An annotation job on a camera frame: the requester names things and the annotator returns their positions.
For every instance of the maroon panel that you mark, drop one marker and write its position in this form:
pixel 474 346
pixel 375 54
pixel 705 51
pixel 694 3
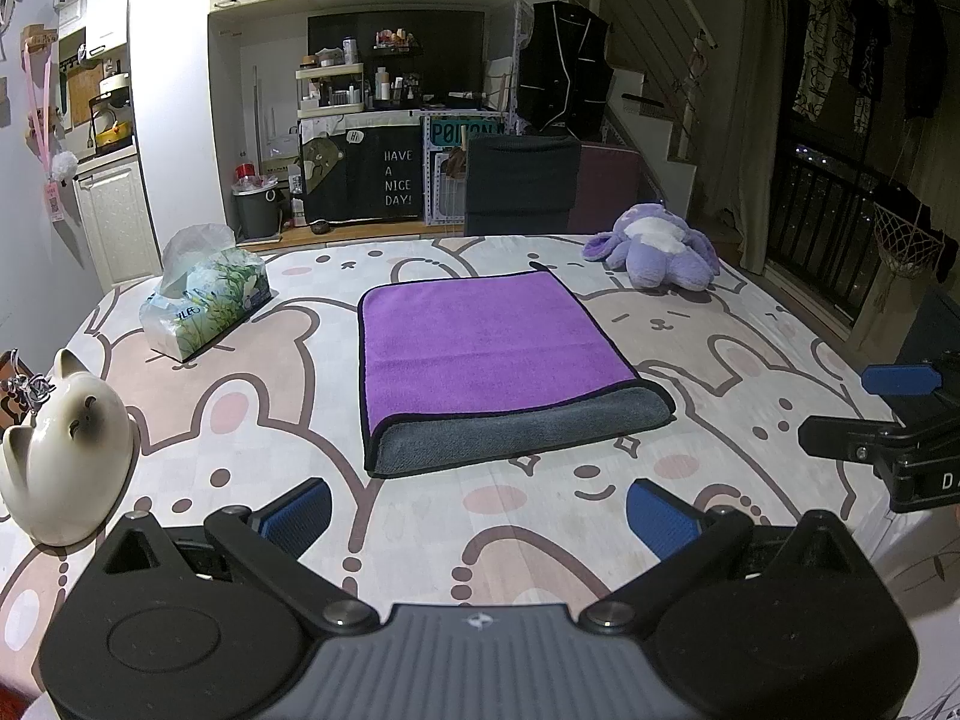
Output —
pixel 608 184

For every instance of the dark folded chair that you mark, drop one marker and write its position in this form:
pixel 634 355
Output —
pixel 520 184

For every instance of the black have a nice day cloth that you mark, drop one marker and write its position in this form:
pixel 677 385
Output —
pixel 364 174

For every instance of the teal poster sign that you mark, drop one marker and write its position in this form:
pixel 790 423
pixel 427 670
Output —
pixel 446 135

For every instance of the white ceramic cat figurine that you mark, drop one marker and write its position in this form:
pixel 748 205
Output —
pixel 65 467

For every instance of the bunny pattern table cloth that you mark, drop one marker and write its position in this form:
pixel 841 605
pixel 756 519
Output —
pixel 276 401

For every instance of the purple plush bunny toy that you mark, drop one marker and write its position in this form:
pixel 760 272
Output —
pixel 656 250

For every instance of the black hanging garment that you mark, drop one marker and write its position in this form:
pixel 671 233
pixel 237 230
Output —
pixel 564 77

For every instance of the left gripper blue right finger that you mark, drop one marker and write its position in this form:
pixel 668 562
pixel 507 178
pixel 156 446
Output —
pixel 664 523

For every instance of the grey trash bin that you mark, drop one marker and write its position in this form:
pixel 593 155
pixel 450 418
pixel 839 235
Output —
pixel 259 210

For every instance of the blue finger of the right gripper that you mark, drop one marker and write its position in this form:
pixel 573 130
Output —
pixel 864 441
pixel 900 380

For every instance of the white countertop shelf rack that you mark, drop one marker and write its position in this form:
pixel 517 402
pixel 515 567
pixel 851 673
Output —
pixel 330 91

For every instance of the tissue pack with plastic bag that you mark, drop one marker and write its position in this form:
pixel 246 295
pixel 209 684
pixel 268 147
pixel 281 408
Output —
pixel 209 284

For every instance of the purple and grey towel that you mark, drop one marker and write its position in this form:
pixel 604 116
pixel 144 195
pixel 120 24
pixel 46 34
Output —
pixel 457 372

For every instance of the white kitchen cabinet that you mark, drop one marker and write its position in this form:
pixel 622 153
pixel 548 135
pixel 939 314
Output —
pixel 112 201

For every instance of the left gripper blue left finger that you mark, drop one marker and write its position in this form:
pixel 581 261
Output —
pixel 297 519

